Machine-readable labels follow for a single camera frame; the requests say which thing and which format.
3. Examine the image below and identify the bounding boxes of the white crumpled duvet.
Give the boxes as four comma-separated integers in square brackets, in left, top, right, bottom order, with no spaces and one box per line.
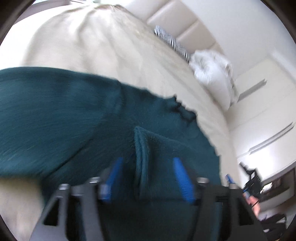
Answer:
[189,50,239,112]

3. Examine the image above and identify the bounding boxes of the dark teal knit sweater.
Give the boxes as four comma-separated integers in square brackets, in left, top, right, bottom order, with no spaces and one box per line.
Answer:
[1,67,220,240]

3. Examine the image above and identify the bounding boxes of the zebra print pillow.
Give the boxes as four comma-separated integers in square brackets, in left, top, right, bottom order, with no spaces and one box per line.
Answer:
[154,26,190,63]

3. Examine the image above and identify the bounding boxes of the beige padded headboard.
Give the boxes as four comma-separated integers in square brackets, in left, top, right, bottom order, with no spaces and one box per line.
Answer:
[122,0,223,54]

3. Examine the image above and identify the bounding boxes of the beige bed sheet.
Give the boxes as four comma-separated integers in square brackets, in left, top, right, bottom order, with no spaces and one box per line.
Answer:
[1,6,238,240]

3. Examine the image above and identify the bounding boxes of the white wardrobe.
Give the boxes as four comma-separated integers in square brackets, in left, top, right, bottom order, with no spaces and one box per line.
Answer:
[226,57,295,180]

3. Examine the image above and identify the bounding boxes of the person right hand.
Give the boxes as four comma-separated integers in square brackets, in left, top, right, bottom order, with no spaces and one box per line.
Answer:
[243,192,260,217]

